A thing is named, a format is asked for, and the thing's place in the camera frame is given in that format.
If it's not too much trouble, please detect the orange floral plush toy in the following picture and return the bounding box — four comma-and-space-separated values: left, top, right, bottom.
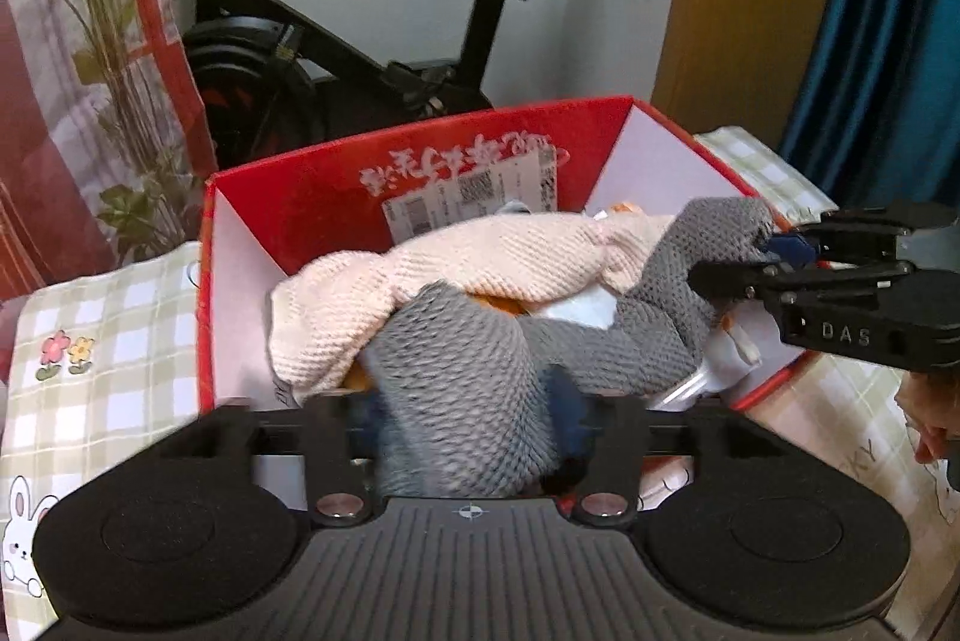
351, 200, 648, 388

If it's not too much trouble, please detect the pink knitted cloth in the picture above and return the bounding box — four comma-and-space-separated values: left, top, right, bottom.
267, 209, 674, 396

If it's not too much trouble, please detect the grey knitted cloth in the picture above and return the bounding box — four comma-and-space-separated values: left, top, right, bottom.
361, 197, 775, 498

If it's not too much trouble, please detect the person's hand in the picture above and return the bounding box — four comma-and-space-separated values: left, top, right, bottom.
895, 373, 958, 464

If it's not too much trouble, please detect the teal curtain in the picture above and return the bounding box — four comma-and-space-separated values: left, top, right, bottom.
779, 0, 958, 207

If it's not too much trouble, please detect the red strawberry cardboard box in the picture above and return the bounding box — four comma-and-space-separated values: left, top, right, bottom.
197, 97, 832, 410

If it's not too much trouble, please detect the checkered bunny tablecloth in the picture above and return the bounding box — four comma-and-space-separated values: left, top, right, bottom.
0, 124, 960, 641

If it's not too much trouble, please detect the black exercise bike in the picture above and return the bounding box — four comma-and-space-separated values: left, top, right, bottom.
152, 0, 601, 170

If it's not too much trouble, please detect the red printed backdrop cloth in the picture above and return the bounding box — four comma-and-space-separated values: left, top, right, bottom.
2, 0, 217, 355

